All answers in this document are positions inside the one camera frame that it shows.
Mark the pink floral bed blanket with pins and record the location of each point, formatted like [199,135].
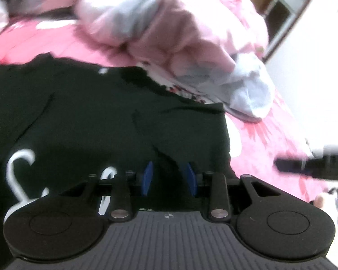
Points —
[252,146]

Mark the pink grey floral duvet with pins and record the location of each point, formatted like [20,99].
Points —
[215,47]

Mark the black t-shirt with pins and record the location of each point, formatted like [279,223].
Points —
[62,120]

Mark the person's right hand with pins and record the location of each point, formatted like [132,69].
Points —
[318,201]

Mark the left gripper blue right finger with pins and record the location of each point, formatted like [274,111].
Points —
[211,187]

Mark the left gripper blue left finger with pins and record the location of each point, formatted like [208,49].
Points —
[129,190]

